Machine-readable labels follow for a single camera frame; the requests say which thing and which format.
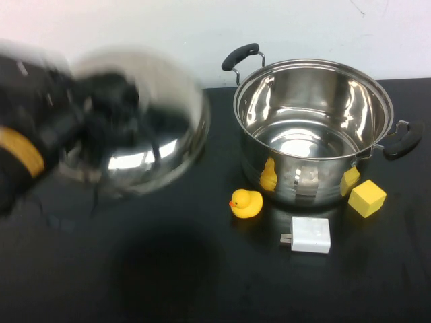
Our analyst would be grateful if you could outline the white power adapter plug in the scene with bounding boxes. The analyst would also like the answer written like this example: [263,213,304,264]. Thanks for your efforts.
[279,216,331,254]

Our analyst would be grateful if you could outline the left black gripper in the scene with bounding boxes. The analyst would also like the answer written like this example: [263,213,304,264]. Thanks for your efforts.
[77,71,141,149]

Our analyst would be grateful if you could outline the steel lid with black knob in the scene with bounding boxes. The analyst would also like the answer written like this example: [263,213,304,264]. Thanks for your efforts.
[57,50,212,199]

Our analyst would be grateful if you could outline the stainless steel pot black handles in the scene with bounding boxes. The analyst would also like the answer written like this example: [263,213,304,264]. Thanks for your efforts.
[221,42,426,209]

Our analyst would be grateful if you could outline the yellow foam cube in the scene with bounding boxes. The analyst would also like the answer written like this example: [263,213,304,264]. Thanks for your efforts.
[347,179,387,218]

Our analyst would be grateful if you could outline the yellow rubber duck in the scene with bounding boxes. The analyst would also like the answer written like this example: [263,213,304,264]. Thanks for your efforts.
[229,188,264,219]

